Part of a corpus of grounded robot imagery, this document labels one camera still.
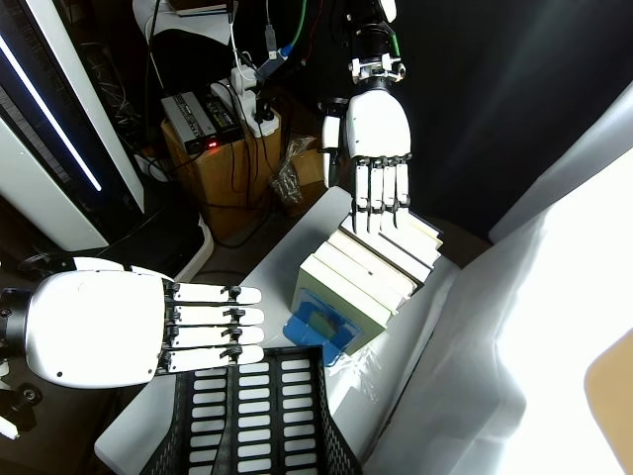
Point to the beige board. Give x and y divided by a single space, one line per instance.
613 406

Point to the small cardboard box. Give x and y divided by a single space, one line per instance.
311 165

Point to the white cloth backdrop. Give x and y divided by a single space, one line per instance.
494 346

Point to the clear plastic tape patch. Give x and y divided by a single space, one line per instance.
361 376

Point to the black cloth backdrop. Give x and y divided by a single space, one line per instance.
494 74

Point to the white board panel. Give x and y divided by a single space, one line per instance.
569 173

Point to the black spine book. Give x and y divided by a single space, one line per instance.
359 276

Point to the black Century book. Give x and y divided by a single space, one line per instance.
423 228

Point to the black and white chair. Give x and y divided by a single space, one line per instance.
188 59

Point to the black plastic letter tray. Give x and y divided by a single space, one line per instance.
231 396

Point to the white charger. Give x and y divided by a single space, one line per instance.
242 79

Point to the black cover book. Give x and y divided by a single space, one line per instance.
379 249

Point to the black power supply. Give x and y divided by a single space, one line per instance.
222 121

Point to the white column with light strip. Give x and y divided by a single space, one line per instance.
29 198

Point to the white power strip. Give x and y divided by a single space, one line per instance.
267 129

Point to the clear bag of screws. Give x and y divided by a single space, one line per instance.
287 183

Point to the silver power supply box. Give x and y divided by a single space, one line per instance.
185 119

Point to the large cardboard box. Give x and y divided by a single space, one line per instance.
217 188

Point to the cream spine book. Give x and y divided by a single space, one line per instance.
416 238

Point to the blue plastic bookend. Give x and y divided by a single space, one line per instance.
297 331

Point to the grey white book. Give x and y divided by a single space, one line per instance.
368 263

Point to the black plug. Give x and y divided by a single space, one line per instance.
264 113

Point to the grey USB adapter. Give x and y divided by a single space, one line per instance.
271 66

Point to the white Fashionista book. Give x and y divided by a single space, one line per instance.
405 246

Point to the black base with white rim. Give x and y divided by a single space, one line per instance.
148 247

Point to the pale green book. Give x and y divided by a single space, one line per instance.
349 292

